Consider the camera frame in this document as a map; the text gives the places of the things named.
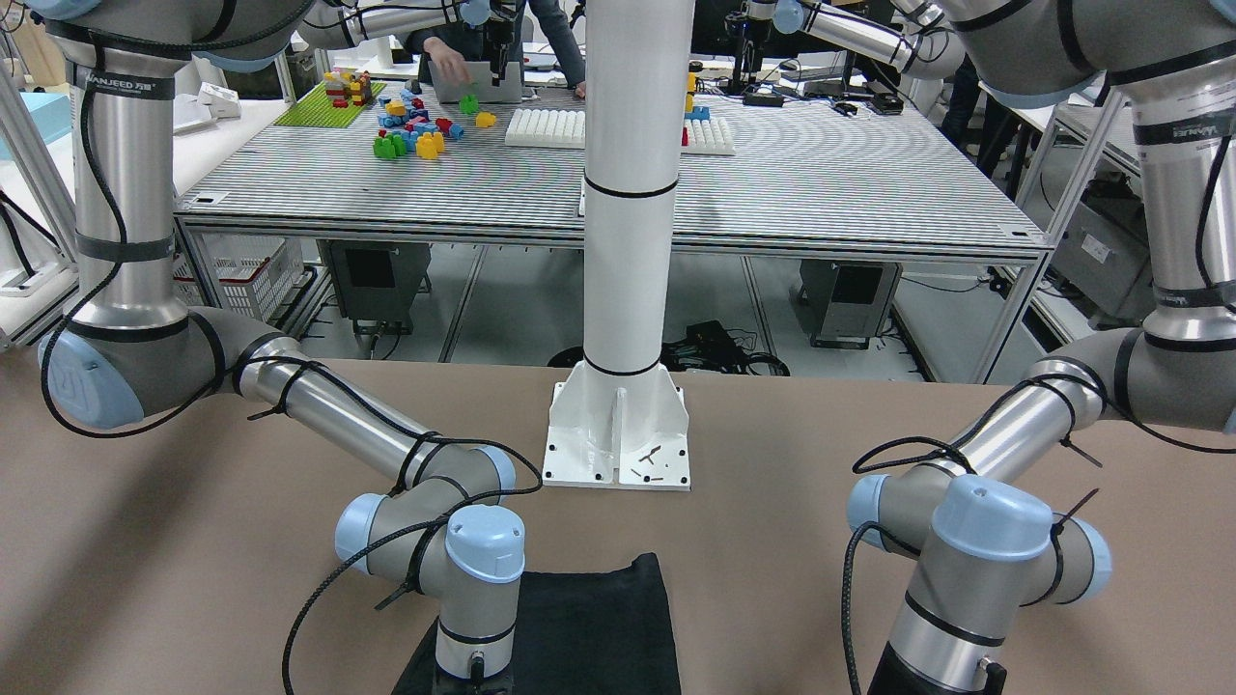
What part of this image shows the pile of coloured blocks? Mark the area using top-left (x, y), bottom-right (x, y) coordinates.
top-left (371, 92), bottom-right (467, 161)

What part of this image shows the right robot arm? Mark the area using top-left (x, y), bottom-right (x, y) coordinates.
top-left (28, 1), bottom-right (525, 694)

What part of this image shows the green lego baseplate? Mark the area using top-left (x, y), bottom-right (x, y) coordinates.
top-left (273, 82), bottom-right (384, 129)

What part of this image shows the black t-shirt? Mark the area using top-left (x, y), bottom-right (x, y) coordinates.
top-left (392, 553), bottom-right (684, 694)

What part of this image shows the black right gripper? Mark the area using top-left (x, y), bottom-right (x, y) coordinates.
top-left (435, 670), bottom-right (513, 694)

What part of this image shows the white plastic basket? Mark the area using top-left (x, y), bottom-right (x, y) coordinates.
top-left (205, 235), bottom-right (304, 325)

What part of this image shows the striped aluminium workbench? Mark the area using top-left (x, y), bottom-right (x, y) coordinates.
top-left (177, 96), bottom-right (1053, 382)

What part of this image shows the white block tray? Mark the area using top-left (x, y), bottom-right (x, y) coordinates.
top-left (504, 108), bottom-right (586, 150)

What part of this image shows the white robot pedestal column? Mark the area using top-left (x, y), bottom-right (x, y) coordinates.
top-left (543, 1), bottom-right (693, 491)

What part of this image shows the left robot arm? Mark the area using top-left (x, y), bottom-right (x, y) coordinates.
top-left (847, 1), bottom-right (1235, 694)

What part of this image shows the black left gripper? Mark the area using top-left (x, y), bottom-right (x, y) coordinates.
top-left (868, 644), bottom-right (1005, 694)

